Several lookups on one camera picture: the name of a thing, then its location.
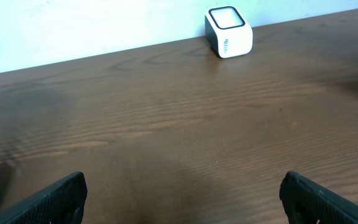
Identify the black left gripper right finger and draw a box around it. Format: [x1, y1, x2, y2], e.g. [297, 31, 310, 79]
[279, 171, 358, 224]

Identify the white barcode scanner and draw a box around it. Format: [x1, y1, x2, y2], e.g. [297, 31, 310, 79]
[204, 5, 254, 58]

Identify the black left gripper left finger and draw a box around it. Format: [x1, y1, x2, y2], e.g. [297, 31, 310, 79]
[0, 172, 88, 224]

